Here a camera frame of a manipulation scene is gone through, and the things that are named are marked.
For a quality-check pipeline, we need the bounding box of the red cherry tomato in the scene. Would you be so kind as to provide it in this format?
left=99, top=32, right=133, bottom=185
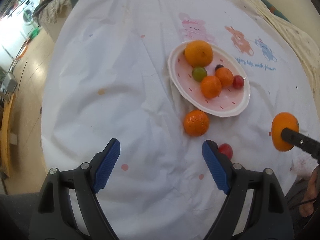
left=218, top=143, right=233, bottom=160

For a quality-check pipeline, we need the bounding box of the small mandarin on plate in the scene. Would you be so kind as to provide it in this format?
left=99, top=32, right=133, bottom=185
left=215, top=67, right=234, bottom=88

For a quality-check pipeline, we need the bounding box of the rough orange mandarin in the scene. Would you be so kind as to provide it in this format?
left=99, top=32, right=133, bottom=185
left=183, top=110, right=210, bottom=137

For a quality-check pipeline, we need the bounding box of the right hand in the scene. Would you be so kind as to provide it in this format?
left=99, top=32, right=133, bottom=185
left=299, top=167, right=318, bottom=217

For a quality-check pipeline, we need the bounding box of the wooden crib rail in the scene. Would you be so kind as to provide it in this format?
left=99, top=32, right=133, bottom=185
left=1, top=94, right=17, bottom=178

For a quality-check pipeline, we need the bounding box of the bumpy orange mandarin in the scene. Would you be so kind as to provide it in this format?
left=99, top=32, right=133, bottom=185
left=200, top=76, right=222, bottom=99

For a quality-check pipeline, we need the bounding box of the large orange on plate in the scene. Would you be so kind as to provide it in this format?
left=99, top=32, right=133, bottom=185
left=184, top=40, right=214, bottom=67

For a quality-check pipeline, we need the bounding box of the white cartoon bed sheet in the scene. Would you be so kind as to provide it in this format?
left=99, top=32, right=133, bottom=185
left=42, top=0, right=319, bottom=239

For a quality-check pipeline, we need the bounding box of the beige patterned quilt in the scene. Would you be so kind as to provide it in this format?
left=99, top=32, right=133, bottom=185
left=243, top=0, right=319, bottom=101

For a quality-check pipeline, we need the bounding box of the smooth large orange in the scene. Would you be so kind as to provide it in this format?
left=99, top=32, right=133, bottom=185
left=271, top=112, right=299, bottom=152

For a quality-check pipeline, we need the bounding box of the small red tomato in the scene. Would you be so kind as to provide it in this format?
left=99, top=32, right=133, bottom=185
left=232, top=75, right=245, bottom=89

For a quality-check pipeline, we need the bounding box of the pink white oval plate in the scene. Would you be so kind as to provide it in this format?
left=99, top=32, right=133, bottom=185
left=168, top=41, right=251, bottom=118

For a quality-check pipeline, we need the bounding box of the dark grape on plate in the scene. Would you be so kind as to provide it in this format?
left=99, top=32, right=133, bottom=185
left=215, top=64, right=223, bottom=70

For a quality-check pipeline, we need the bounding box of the green grape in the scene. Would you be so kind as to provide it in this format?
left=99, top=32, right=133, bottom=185
left=191, top=67, right=207, bottom=82

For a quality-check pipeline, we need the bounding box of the white washing machine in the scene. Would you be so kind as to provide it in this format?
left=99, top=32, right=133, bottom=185
left=12, top=0, right=35, bottom=25

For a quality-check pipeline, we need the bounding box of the teal pillow edge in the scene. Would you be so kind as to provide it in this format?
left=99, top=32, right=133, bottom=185
left=260, top=0, right=290, bottom=22

